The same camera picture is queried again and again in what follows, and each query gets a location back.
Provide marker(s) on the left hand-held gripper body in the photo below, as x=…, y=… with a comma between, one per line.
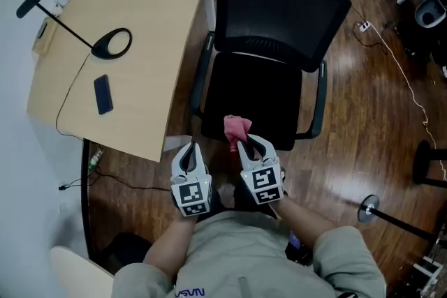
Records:
x=192, y=193

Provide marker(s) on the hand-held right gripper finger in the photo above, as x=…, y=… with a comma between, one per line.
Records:
x=271, y=153
x=243, y=160

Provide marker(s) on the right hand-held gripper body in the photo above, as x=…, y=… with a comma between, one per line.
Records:
x=263, y=181

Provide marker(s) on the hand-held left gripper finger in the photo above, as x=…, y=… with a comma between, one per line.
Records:
x=176, y=167
x=202, y=167

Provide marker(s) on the pink cloth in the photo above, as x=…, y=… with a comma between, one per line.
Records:
x=237, y=129

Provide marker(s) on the black office chair seat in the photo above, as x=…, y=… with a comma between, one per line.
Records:
x=251, y=97

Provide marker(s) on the person's left forearm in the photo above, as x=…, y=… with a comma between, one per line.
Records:
x=171, y=244

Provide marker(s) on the person's right forearm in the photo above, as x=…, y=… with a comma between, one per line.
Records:
x=304, y=220

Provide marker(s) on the white desk leg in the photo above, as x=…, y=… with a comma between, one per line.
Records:
x=176, y=143
x=209, y=0

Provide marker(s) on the person's black trousers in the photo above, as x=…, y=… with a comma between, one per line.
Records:
x=241, y=199

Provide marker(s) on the small waist-worn device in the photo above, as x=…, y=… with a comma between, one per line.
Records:
x=297, y=244

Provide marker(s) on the person's olive t-shirt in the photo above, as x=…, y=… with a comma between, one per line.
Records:
x=244, y=254

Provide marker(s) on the green plastic bottle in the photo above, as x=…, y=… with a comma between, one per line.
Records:
x=95, y=158

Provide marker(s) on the black smartphone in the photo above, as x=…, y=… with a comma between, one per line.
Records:
x=103, y=94

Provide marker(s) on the black pole stand round base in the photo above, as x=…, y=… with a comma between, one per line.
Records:
x=368, y=209

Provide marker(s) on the black mesh office chair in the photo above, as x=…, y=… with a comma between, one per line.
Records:
x=279, y=10

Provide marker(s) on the white power strip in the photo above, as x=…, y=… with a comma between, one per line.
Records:
x=364, y=26

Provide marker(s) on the wooden tissue box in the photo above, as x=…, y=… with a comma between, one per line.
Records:
x=43, y=43

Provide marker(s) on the white frame equipment cart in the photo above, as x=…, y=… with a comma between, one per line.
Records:
x=427, y=275

